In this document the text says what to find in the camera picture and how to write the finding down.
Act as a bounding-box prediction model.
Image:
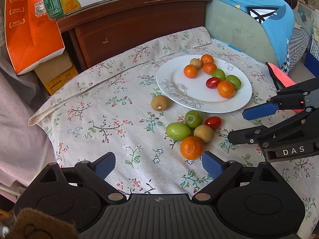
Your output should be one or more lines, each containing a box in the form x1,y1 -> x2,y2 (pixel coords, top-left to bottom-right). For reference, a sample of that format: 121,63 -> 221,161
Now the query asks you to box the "floral tablecloth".
30,27 -> 318,238

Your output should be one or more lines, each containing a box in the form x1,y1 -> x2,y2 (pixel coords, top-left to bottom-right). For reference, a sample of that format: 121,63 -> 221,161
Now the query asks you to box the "orange tangerine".
202,62 -> 217,75
183,65 -> 198,78
217,80 -> 235,99
201,54 -> 214,64
179,136 -> 204,160

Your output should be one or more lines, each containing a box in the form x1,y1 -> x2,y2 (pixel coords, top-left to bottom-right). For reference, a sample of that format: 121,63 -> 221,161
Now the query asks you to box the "lone brown kiwi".
151,95 -> 170,111

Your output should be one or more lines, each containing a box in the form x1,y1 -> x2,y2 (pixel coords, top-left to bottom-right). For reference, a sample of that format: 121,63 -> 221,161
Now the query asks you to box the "dark wooden cabinet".
57,0 -> 212,71

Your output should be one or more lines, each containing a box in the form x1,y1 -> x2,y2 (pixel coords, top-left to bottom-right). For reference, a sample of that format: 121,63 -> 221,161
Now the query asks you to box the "orange tangerine bottom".
183,65 -> 198,78

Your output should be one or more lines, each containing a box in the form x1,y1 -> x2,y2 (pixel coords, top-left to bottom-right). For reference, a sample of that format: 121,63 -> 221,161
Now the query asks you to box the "houndstooth pillow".
281,28 -> 310,74

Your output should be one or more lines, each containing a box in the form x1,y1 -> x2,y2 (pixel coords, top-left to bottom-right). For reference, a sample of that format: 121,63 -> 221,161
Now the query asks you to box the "blue cushion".
219,0 -> 295,67

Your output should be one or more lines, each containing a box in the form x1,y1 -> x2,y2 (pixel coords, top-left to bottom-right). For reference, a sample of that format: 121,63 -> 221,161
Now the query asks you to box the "cardboard box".
34,51 -> 78,96

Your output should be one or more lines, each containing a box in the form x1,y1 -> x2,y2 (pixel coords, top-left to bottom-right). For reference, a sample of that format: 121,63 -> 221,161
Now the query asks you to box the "white plate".
156,55 -> 252,113

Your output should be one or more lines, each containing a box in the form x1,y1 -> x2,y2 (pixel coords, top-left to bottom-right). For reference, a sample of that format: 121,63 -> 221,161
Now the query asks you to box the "purple checkered cloth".
1,44 -> 55,198

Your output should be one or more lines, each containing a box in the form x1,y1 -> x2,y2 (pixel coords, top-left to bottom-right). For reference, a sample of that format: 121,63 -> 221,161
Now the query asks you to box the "green sofa cushion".
205,0 -> 279,66

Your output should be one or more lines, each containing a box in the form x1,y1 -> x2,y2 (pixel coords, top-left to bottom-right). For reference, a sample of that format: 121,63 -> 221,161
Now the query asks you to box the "brown longan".
194,125 -> 214,144
190,58 -> 203,70

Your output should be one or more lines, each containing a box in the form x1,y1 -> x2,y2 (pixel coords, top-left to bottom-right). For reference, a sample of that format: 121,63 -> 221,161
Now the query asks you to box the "red cherry tomato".
205,116 -> 222,129
206,77 -> 221,89

